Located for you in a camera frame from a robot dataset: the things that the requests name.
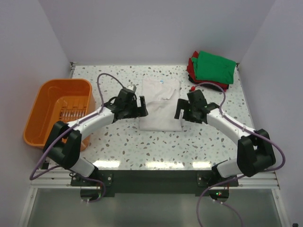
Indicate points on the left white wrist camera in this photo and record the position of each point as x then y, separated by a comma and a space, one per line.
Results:
132, 87

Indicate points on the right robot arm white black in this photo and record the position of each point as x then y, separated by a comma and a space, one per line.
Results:
254, 151

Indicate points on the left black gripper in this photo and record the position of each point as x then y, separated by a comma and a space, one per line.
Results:
138, 112

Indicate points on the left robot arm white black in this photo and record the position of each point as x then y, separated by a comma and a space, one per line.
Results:
64, 141

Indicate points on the white t shirt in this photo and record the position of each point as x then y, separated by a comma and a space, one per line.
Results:
161, 97

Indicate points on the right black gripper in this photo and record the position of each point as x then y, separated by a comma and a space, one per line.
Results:
182, 104

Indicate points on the orange plastic basket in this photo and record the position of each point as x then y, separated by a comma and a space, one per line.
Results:
63, 100

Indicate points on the green folded t shirt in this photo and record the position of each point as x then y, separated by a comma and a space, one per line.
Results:
210, 67

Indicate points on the red folded t shirt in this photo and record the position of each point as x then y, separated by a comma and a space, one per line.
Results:
192, 67

